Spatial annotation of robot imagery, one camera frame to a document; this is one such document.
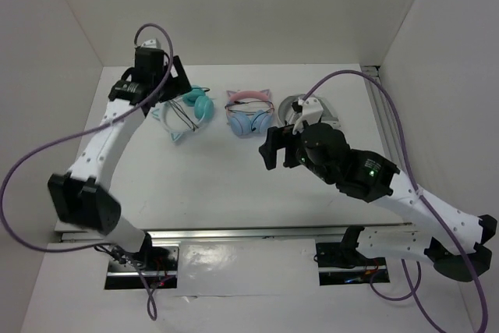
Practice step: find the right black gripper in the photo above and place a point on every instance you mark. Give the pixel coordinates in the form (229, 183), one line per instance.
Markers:
(274, 139)

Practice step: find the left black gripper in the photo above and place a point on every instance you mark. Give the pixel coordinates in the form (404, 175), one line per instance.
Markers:
(178, 85)

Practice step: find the teal cat-ear headphones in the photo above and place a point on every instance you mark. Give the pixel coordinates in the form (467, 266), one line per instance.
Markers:
(194, 109)

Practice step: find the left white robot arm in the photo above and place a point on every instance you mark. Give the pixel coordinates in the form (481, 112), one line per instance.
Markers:
(81, 196)

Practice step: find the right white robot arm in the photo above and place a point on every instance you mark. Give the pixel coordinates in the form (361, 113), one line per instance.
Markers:
(451, 240)

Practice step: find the pink blue cat-ear headphones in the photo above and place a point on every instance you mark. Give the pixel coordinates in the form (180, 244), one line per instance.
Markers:
(249, 122)

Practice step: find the grey white headphones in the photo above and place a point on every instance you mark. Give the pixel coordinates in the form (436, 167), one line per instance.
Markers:
(287, 116)

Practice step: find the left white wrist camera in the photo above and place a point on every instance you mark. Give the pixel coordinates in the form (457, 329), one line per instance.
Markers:
(151, 43)

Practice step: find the right side aluminium rail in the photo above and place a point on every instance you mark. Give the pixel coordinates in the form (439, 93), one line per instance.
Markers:
(386, 125)

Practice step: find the aluminium mounting rail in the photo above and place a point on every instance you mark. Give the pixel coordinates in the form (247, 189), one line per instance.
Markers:
(171, 237)

